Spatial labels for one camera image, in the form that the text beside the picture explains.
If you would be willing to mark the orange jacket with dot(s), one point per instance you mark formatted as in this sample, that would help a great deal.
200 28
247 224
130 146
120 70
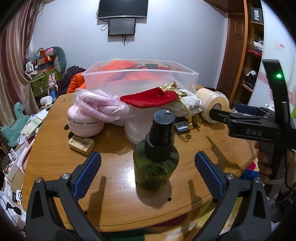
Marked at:
76 82

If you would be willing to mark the white round lidded container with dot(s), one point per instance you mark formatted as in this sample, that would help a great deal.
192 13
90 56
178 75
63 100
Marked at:
139 124

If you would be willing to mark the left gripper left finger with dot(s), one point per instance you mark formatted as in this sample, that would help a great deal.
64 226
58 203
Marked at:
53 211

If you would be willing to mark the green spray bottle black cap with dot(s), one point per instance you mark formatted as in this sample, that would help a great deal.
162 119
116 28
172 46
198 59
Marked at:
155 158

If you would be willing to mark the red velvet pouch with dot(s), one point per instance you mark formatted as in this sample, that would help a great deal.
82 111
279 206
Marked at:
151 98

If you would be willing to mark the pile of plush toys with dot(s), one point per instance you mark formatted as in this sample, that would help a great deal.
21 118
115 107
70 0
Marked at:
46 60

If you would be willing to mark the person's right hand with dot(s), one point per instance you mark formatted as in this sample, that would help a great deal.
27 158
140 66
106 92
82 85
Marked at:
263 164

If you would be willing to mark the wall mounted television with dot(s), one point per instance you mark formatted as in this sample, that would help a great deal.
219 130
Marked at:
122 8

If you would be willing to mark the white drawstring pouch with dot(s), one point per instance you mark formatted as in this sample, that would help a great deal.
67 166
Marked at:
191 102

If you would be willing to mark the green storage box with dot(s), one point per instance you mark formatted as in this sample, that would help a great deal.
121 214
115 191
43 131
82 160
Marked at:
39 84

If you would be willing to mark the pink round jar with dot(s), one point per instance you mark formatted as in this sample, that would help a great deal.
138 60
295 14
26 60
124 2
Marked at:
82 124

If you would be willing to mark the clear plastic storage bin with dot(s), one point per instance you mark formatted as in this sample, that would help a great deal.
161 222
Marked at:
184 77

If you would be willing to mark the small black wall monitor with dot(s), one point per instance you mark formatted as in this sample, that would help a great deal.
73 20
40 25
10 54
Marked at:
121 26

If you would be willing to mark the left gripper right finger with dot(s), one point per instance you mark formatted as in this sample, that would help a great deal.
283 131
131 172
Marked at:
253 218

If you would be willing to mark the blue memory card package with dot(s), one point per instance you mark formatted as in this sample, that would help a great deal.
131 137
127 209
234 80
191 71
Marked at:
182 126

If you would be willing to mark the beige round tub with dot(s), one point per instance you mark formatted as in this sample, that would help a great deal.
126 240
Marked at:
211 100

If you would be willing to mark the teal toy horse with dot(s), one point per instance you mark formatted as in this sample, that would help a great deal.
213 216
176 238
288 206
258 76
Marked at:
12 133

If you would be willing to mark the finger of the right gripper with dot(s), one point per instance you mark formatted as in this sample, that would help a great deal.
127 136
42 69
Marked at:
221 116
250 110

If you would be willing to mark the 4B eraser block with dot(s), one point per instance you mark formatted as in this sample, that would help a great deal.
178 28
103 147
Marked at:
83 145

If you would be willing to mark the pink striped curtain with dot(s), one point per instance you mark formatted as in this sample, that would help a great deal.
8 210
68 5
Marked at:
15 42

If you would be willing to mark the wooden bookshelf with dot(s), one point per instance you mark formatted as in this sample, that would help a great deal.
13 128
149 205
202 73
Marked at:
240 57

